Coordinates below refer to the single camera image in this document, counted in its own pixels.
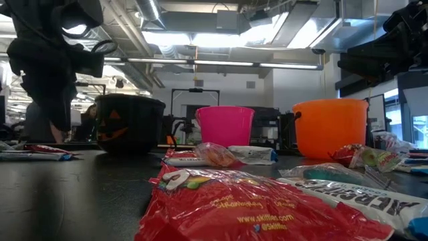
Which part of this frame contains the black rectangular frame stand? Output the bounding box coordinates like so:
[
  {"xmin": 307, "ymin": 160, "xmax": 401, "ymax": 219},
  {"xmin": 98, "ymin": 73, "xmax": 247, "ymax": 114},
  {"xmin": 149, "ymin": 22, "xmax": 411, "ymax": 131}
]
[
  {"xmin": 170, "ymin": 88, "xmax": 221, "ymax": 116},
  {"xmin": 75, "ymin": 82, "xmax": 107, "ymax": 95}
]

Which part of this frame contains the long ceiling light bar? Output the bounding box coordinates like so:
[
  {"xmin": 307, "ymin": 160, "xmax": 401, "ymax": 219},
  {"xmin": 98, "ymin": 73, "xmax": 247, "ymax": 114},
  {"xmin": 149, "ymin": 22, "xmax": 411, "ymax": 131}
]
[{"xmin": 103, "ymin": 56, "xmax": 324, "ymax": 71}]

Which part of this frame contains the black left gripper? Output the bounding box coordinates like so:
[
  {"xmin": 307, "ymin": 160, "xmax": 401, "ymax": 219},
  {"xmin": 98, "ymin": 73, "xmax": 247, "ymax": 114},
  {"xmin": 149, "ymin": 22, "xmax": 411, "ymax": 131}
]
[{"xmin": 6, "ymin": 36, "xmax": 105, "ymax": 133}]

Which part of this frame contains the silver round ventilation duct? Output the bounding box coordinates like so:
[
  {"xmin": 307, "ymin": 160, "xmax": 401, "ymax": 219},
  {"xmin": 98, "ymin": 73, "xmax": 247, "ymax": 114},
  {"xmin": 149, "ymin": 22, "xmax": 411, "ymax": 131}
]
[{"xmin": 135, "ymin": 0, "xmax": 167, "ymax": 29}]

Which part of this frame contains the person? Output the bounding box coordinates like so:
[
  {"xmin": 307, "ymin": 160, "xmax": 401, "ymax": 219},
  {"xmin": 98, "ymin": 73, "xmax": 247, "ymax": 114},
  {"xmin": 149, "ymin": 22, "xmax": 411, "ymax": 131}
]
[
  {"xmin": 78, "ymin": 103, "xmax": 98, "ymax": 141},
  {"xmin": 21, "ymin": 100, "xmax": 65, "ymax": 145}
]

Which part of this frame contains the red Skittles candy pack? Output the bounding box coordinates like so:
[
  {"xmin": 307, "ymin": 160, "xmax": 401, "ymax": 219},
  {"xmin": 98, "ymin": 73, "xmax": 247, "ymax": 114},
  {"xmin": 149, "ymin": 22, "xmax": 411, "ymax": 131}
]
[
  {"xmin": 134, "ymin": 166, "xmax": 395, "ymax": 241},
  {"xmin": 23, "ymin": 144, "xmax": 83, "ymax": 156},
  {"xmin": 163, "ymin": 149, "xmax": 245, "ymax": 169},
  {"xmin": 329, "ymin": 143, "xmax": 366, "ymax": 168}
]

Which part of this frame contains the white board black frame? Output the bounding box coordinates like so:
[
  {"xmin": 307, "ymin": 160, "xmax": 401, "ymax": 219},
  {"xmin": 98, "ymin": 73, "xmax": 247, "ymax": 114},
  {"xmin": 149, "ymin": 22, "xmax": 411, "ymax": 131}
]
[{"xmin": 367, "ymin": 94, "xmax": 387, "ymax": 132}]

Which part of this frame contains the orange plastic bucket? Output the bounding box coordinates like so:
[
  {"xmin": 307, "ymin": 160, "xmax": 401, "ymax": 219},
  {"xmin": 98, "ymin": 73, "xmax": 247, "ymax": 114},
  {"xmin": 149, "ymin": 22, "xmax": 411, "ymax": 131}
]
[{"xmin": 292, "ymin": 98, "xmax": 370, "ymax": 160}]

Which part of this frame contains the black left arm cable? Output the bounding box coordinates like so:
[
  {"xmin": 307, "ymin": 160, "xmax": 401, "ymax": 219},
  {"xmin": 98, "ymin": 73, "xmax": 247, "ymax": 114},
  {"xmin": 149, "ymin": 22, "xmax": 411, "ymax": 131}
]
[{"xmin": 62, "ymin": 23, "xmax": 118, "ymax": 55}]

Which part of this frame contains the clear bag orange candy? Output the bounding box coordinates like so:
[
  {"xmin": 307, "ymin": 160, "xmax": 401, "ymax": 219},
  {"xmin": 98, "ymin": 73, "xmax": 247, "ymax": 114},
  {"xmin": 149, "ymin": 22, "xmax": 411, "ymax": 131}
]
[{"xmin": 193, "ymin": 142, "xmax": 239, "ymax": 167}]

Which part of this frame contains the black equipment rack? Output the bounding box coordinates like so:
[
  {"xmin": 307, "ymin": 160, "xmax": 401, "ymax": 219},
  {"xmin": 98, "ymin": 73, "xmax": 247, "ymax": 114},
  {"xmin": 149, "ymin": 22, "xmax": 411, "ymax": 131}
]
[{"xmin": 249, "ymin": 106, "xmax": 282, "ymax": 150}]

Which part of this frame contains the clear bag teal candy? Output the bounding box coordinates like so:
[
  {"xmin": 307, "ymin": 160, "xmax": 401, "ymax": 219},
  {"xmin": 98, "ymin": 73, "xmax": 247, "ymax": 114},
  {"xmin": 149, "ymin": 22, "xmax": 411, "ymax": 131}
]
[{"xmin": 279, "ymin": 163, "xmax": 397, "ymax": 191}]

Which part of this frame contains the clear bag green candy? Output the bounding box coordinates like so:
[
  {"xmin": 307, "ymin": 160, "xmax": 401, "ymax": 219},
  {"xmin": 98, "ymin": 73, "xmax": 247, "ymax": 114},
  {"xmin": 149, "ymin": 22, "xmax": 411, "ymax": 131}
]
[
  {"xmin": 349, "ymin": 146, "xmax": 417, "ymax": 173},
  {"xmin": 0, "ymin": 140, "xmax": 27, "ymax": 152}
]

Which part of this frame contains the pink plastic bucket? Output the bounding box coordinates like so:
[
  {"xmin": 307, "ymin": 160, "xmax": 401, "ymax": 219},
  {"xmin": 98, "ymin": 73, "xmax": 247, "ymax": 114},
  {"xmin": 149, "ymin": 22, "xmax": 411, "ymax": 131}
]
[{"xmin": 195, "ymin": 106, "xmax": 255, "ymax": 151}]

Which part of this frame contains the white plastic bag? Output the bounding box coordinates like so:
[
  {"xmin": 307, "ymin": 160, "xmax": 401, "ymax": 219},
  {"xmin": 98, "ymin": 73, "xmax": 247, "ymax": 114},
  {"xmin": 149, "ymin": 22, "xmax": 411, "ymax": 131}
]
[{"xmin": 372, "ymin": 130, "xmax": 417, "ymax": 153}]

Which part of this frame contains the black jack-o-lantern bucket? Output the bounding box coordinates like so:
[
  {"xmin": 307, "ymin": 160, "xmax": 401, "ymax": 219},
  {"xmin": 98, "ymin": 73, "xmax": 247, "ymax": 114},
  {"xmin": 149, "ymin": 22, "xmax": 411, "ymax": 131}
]
[{"xmin": 95, "ymin": 93, "xmax": 167, "ymax": 155}]

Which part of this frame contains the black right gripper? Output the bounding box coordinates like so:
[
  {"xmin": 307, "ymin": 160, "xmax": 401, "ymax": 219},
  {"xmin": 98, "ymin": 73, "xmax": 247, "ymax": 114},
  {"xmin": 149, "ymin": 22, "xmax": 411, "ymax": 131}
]
[{"xmin": 337, "ymin": 22, "xmax": 428, "ymax": 82}]

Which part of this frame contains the silver rectangular air duct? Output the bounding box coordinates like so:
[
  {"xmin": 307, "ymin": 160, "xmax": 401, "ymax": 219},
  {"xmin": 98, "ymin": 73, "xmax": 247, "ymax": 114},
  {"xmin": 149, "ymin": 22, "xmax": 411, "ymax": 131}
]
[{"xmin": 240, "ymin": 0, "xmax": 389, "ymax": 54}]

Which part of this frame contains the yellow cord with tag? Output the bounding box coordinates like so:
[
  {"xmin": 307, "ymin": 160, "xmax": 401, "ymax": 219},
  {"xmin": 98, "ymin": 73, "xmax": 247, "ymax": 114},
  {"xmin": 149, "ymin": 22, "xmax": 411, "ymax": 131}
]
[{"xmin": 193, "ymin": 46, "xmax": 199, "ymax": 81}]

